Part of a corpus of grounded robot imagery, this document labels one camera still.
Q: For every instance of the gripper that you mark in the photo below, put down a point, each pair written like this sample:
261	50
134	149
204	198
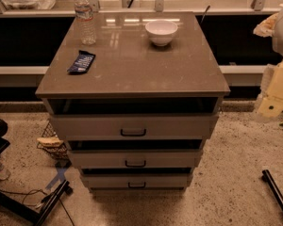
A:
272	103

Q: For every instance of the grey top drawer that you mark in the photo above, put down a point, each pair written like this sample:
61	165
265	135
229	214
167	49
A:
129	127

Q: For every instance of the grey drawer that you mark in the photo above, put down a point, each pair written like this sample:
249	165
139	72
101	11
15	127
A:
131	159
129	127
137	181

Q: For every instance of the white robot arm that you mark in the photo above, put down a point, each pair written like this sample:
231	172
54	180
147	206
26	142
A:
273	27

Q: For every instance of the grey drawer cabinet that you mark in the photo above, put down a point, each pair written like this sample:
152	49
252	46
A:
131	76

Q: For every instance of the grey bottom drawer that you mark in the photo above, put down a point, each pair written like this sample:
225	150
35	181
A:
137	181

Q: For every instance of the grey middle drawer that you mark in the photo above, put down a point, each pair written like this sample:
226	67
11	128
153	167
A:
131	159

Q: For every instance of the black bar on floor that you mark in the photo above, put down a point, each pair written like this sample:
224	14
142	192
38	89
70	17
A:
268	178

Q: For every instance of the white ceramic bowl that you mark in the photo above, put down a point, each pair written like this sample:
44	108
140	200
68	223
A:
161	32

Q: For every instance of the dark blue snack wrapper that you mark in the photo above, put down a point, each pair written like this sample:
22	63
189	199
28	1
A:
82	63

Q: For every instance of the clear plastic water bottle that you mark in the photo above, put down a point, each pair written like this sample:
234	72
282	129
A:
84	18

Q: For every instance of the blue tape cross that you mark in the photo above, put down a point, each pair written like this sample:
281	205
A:
59	177

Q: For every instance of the tan sponge in basket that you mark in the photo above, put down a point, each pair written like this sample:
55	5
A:
50	142

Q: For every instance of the black metal stand leg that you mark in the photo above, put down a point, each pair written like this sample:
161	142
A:
36	218

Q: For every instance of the black wire basket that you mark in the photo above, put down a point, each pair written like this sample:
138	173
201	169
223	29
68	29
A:
59	153

